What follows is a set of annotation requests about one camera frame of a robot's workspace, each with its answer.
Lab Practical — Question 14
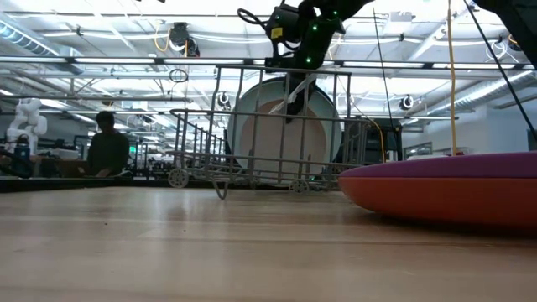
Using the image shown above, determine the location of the black stand leg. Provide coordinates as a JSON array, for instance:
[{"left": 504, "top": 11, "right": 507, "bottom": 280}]
[{"left": 461, "top": 0, "right": 537, "bottom": 142}]

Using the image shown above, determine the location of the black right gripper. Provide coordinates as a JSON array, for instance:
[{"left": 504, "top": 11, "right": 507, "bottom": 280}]
[{"left": 264, "top": 39, "right": 332, "bottom": 122}]

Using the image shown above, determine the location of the large light blue plate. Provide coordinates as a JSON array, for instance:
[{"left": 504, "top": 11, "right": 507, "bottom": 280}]
[{"left": 226, "top": 76, "right": 343, "bottom": 175}]

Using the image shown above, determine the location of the black table frame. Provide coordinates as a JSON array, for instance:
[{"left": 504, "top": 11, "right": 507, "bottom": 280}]
[{"left": 0, "top": 175, "right": 336, "bottom": 195}]

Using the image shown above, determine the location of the small orange plate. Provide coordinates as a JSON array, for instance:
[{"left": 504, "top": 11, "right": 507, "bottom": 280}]
[{"left": 337, "top": 175, "right": 537, "bottom": 230}]

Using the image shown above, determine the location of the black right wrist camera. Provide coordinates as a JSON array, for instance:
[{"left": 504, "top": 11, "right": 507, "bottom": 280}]
[{"left": 266, "top": 3, "right": 302, "bottom": 44}]

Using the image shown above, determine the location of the thin yellow hose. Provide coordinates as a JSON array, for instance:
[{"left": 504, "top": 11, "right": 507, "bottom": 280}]
[{"left": 368, "top": 118, "right": 387, "bottom": 164}]

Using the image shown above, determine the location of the small purple plate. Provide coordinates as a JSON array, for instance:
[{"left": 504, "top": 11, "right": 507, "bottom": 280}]
[{"left": 338, "top": 151, "right": 537, "bottom": 180}]

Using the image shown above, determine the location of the wire dish rack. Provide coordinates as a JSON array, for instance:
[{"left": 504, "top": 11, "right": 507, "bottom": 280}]
[{"left": 167, "top": 65, "right": 374, "bottom": 200}]

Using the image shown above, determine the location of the yellow cable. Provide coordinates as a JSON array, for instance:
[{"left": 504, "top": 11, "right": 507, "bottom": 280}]
[{"left": 445, "top": 0, "right": 458, "bottom": 157}]

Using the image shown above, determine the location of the person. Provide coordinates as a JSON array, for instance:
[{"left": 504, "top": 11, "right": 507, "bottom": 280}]
[{"left": 86, "top": 111, "right": 131, "bottom": 178}]

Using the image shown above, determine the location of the blue bottle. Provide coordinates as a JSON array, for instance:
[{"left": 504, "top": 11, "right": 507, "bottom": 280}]
[{"left": 12, "top": 133, "right": 33, "bottom": 177}]

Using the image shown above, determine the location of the black cabinet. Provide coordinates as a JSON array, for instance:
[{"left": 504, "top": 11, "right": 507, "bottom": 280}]
[{"left": 364, "top": 121, "right": 404, "bottom": 164}]

